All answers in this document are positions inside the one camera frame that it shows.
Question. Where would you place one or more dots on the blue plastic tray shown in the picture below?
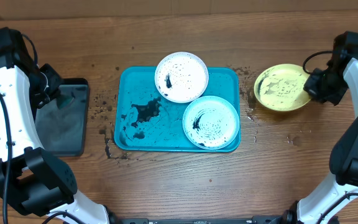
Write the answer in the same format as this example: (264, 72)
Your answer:
(146, 121)

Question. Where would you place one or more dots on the yellow-green plate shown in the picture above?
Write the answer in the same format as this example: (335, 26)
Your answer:
(280, 88)

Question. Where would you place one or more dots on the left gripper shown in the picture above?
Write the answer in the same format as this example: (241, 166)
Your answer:
(41, 99)

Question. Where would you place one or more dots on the light blue plate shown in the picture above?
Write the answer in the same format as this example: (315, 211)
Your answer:
(211, 123)

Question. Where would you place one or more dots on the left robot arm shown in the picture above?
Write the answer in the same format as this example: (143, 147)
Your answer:
(32, 179)

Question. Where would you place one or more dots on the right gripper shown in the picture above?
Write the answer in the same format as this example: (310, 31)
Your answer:
(311, 88)

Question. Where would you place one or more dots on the dark green sponge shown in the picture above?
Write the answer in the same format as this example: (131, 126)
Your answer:
(63, 101)

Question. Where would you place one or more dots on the black water tray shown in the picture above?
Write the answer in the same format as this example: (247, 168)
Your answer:
(62, 132)

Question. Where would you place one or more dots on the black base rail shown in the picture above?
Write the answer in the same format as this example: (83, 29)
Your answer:
(259, 219)

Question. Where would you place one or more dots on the white plate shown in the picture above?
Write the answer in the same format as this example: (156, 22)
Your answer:
(181, 77)

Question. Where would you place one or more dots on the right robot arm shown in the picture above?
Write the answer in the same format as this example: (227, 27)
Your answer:
(340, 186)

